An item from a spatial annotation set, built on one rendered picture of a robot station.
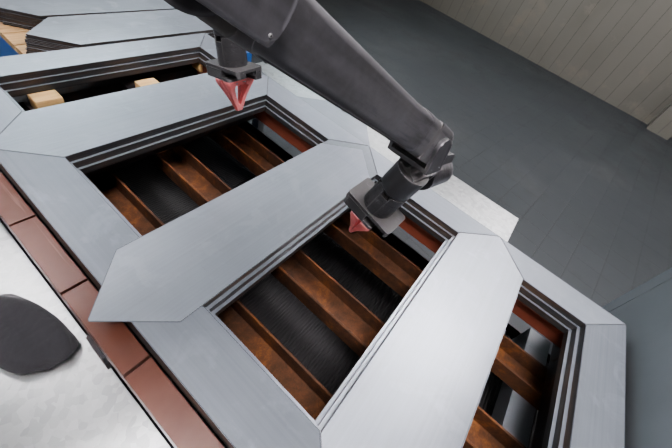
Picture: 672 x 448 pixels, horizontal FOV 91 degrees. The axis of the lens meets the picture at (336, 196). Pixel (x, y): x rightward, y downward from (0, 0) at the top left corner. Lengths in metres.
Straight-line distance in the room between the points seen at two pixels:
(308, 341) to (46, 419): 0.52
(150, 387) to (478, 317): 0.60
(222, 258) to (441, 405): 0.45
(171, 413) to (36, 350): 0.31
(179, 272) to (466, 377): 0.54
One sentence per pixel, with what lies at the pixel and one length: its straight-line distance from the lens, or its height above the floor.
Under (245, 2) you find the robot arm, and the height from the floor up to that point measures 1.36.
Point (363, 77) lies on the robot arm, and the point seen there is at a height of 1.30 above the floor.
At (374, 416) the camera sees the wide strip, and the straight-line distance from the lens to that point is 0.61.
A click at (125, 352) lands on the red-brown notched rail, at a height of 0.83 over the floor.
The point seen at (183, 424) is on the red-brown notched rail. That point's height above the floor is 0.83.
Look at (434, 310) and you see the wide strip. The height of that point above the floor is 0.86.
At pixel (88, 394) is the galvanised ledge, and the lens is 0.80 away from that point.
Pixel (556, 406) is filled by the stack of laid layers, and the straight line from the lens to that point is 0.86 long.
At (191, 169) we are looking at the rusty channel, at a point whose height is 0.68.
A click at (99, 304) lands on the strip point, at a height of 0.86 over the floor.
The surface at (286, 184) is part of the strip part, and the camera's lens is 0.81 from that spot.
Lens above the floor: 1.42
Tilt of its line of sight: 43 degrees down
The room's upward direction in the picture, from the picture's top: 22 degrees clockwise
